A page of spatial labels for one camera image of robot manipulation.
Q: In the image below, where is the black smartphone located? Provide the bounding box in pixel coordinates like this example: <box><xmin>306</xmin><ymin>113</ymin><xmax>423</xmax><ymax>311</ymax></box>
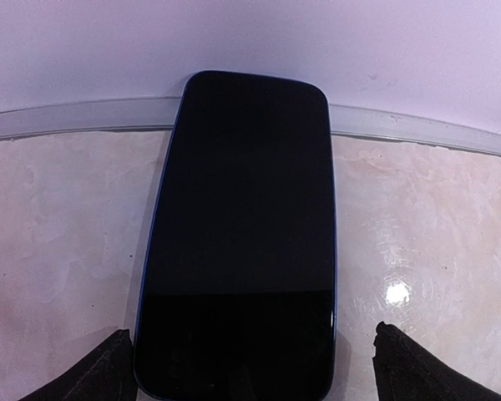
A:
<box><xmin>134</xmin><ymin>70</ymin><xmax>337</xmax><ymax>400</ymax></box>

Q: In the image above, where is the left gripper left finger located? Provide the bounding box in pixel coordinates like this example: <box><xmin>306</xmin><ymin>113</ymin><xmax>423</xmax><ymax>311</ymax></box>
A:
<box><xmin>24</xmin><ymin>329</ymin><xmax>136</xmax><ymax>401</ymax></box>

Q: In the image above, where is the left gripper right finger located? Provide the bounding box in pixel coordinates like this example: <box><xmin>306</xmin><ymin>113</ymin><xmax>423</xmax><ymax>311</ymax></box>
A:
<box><xmin>373</xmin><ymin>322</ymin><xmax>501</xmax><ymax>400</ymax></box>

